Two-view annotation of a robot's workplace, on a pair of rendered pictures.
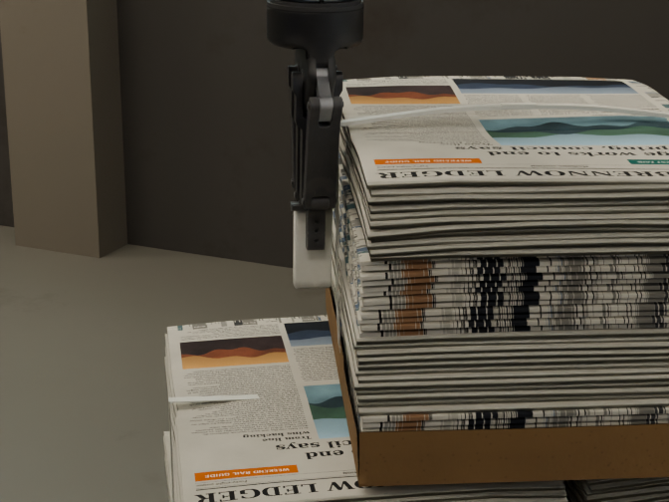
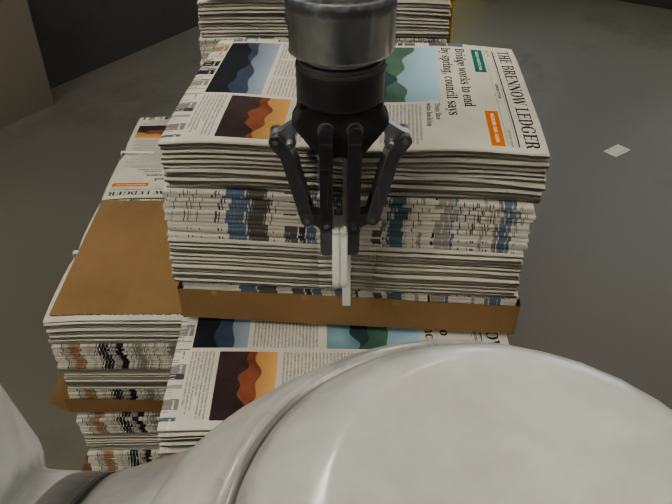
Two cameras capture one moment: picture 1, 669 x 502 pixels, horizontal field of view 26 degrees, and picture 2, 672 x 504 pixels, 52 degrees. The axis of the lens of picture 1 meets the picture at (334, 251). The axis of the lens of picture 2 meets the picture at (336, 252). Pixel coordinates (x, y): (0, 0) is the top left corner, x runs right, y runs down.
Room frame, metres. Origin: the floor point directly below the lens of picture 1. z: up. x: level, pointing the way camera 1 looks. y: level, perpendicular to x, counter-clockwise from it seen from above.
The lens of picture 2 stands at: (1.05, 0.56, 1.38)
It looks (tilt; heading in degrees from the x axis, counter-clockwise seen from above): 37 degrees down; 278
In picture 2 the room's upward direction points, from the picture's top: straight up
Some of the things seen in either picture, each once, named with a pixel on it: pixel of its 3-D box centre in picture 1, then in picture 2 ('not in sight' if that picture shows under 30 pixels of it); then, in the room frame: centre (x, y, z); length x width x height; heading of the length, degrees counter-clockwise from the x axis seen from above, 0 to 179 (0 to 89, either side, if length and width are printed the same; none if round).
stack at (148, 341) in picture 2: not in sight; (188, 304); (1.56, -0.58, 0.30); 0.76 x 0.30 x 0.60; 99
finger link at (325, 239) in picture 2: not in sight; (317, 230); (1.15, 0.02, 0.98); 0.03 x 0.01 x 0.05; 9
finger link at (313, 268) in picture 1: (313, 246); (343, 251); (1.12, 0.02, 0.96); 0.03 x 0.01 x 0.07; 99
